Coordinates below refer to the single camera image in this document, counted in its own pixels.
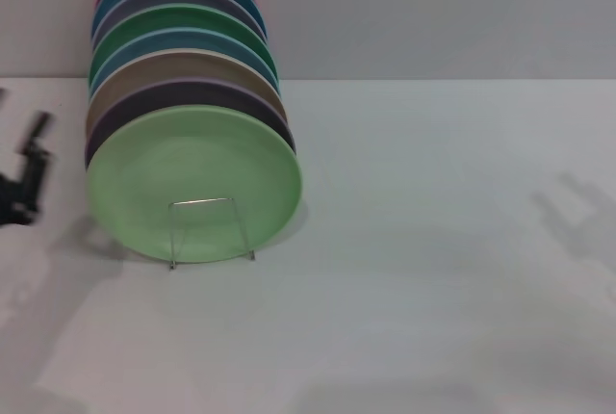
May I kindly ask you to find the dark green plate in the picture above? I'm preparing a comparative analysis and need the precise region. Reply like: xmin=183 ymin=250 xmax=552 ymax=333
xmin=88 ymin=3 xmax=279 ymax=83

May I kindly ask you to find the light blue plate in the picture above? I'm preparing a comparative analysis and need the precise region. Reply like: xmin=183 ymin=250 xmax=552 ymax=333
xmin=88 ymin=26 xmax=282 ymax=95

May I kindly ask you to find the lavender plate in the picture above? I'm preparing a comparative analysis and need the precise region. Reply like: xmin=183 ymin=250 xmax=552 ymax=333
xmin=85 ymin=77 xmax=295 ymax=172

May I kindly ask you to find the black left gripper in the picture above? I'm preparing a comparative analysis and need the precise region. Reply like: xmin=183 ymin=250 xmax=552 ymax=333
xmin=0 ymin=88 xmax=56 ymax=228

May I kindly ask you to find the light green plate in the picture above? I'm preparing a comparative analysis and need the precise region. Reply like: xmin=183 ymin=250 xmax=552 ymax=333
xmin=86 ymin=104 xmax=304 ymax=262

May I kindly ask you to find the beige plate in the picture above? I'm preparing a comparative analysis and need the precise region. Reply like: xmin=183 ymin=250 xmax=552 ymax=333
xmin=86 ymin=47 xmax=289 ymax=139

